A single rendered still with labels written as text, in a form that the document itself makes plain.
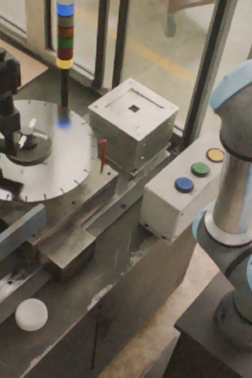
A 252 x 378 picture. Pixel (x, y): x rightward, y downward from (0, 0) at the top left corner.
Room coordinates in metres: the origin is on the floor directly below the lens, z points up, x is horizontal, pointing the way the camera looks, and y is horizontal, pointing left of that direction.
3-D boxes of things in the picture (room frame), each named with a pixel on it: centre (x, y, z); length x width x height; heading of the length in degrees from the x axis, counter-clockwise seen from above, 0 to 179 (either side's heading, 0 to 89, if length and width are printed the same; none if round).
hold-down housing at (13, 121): (0.78, 0.26, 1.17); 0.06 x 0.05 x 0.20; 138
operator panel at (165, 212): (0.92, -0.17, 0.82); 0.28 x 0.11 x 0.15; 147
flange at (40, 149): (0.85, 0.24, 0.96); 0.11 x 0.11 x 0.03
